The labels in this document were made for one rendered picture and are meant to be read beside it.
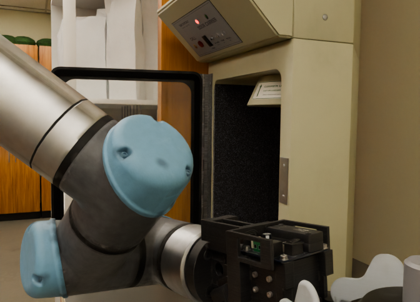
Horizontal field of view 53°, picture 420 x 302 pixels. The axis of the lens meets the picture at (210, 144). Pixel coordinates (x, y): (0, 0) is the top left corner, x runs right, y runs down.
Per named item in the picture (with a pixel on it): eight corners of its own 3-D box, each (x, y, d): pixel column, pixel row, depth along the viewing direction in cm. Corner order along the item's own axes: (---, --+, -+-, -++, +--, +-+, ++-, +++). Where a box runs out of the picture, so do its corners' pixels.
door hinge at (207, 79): (205, 252, 93) (208, 74, 90) (210, 256, 90) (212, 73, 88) (199, 253, 92) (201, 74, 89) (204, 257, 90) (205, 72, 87)
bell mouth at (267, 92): (305, 107, 89) (306, 82, 89) (365, 106, 73) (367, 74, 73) (230, 106, 82) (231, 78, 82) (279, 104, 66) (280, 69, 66)
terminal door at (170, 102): (200, 257, 91) (202, 71, 88) (52, 267, 84) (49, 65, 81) (199, 256, 92) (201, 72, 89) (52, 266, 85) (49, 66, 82)
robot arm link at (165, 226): (106, 277, 51) (166, 270, 56) (150, 301, 42) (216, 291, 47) (111, 212, 52) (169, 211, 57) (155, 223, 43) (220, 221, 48)
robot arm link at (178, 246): (162, 302, 43) (223, 284, 48) (186, 316, 39) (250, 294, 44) (159, 229, 43) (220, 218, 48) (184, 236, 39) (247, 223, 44)
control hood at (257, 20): (207, 63, 90) (208, 15, 89) (294, 37, 60) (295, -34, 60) (155, 59, 86) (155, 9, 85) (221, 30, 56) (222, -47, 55)
